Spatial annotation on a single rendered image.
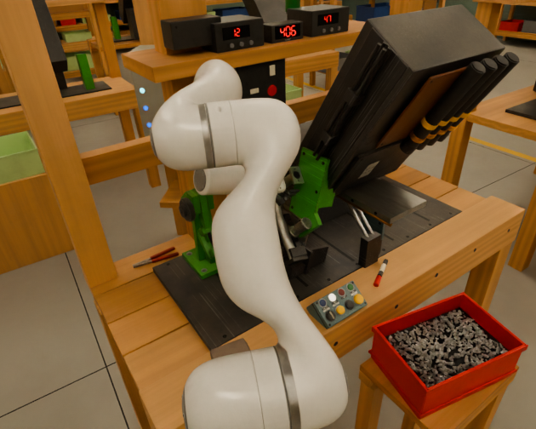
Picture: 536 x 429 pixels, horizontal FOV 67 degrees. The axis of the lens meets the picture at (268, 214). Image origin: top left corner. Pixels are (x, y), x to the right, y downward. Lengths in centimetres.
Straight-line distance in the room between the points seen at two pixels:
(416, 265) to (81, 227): 105
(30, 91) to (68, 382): 161
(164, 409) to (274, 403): 51
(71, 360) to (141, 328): 128
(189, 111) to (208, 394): 39
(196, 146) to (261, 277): 21
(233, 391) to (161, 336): 67
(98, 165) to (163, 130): 76
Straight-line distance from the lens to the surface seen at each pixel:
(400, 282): 133
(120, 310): 133
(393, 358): 113
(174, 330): 123
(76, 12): 787
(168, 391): 108
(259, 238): 57
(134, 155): 138
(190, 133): 60
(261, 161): 60
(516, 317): 273
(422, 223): 162
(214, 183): 103
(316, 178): 120
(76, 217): 131
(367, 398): 130
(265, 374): 58
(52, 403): 238
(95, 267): 141
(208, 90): 69
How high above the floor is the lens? 176
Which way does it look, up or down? 32 degrees down
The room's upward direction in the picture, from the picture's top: 3 degrees counter-clockwise
